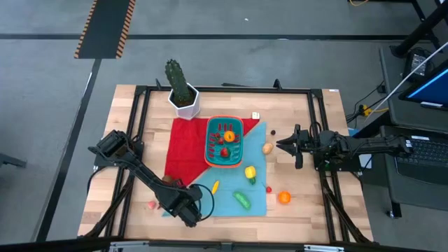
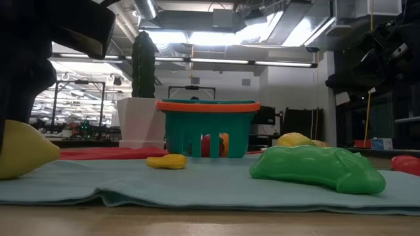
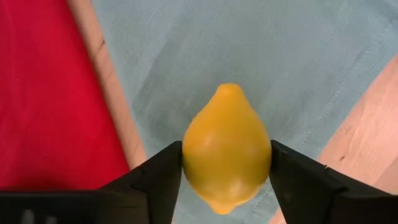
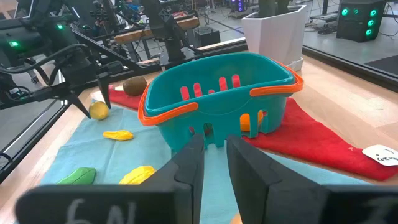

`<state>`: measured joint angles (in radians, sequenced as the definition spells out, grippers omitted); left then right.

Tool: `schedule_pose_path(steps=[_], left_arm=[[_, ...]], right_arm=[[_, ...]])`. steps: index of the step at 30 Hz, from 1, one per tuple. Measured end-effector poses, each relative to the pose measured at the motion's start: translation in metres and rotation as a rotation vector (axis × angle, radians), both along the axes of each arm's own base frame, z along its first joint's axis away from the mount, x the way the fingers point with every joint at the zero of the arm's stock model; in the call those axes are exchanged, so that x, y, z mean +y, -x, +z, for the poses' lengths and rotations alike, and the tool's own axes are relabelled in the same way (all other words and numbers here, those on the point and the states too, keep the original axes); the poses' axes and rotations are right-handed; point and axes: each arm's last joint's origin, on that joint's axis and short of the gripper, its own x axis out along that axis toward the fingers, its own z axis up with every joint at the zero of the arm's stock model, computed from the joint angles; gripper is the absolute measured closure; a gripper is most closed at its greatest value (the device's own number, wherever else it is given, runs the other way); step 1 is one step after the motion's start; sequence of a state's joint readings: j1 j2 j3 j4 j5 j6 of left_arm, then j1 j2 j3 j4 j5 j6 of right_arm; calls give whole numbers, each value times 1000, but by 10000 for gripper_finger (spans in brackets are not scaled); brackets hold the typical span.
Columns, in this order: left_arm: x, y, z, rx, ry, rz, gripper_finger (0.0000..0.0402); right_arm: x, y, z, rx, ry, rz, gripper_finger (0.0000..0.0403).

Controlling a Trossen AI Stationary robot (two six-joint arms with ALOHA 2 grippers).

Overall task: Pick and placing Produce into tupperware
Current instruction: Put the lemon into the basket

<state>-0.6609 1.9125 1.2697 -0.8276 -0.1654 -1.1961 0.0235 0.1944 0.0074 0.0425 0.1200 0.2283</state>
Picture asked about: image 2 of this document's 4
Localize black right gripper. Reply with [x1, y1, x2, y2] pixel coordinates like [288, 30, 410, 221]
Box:
[325, 21, 417, 103]

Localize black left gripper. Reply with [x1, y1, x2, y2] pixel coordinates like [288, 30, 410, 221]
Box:
[0, 0, 116, 155]

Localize yellow toy lemon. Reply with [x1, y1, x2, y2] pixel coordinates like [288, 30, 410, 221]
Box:
[0, 119, 61, 180]

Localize yellow toy corn cob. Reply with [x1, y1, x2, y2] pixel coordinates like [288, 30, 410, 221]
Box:
[276, 132, 318, 148]

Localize small red toy pepper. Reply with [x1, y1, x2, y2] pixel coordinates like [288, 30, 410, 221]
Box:
[390, 155, 420, 177]

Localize toy orange with leaf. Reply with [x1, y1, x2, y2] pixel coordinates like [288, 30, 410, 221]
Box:
[219, 132, 230, 157]

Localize red toy strawberry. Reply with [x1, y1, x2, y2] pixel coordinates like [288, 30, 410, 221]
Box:
[200, 134, 226, 157]

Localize blue and white box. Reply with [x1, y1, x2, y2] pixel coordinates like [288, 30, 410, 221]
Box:
[371, 137, 394, 151]

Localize black panel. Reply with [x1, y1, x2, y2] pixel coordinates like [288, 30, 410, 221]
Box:
[282, 107, 325, 142]

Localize green toy cucumber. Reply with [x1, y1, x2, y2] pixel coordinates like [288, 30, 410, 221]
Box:
[249, 145, 387, 195]

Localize black monitor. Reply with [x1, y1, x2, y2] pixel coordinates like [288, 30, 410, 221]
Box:
[251, 105, 277, 126]

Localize red cloth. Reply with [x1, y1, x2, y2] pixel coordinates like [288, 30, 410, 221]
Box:
[58, 146, 263, 161]

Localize tall green cactus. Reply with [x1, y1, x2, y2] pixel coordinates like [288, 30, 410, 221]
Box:
[131, 31, 157, 99]

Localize white angular planter pot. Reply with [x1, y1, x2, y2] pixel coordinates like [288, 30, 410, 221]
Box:
[116, 96, 167, 142]

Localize white planter saucer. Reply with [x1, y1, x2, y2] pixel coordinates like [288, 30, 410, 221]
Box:
[118, 140, 167, 150]

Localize long ceiling light bar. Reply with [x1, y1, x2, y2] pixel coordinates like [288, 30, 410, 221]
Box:
[52, 52, 318, 69]

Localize small yellow toy banana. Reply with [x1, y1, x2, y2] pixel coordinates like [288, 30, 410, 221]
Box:
[146, 153, 189, 170]

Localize light blue cloth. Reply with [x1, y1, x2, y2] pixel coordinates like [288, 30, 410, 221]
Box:
[0, 153, 420, 216]

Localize black tall rig frame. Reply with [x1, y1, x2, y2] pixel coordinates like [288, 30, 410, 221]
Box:
[52, 80, 106, 132]

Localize silver ventilation duct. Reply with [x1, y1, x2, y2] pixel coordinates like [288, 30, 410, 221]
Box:
[133, 0, 159, 20]

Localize teal basket orange handles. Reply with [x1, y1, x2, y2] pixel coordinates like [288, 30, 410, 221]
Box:
[156, 98, 262, 159]

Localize black rig crossbar frame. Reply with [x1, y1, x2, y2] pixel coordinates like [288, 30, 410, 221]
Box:
[167, 85, 217, 101]

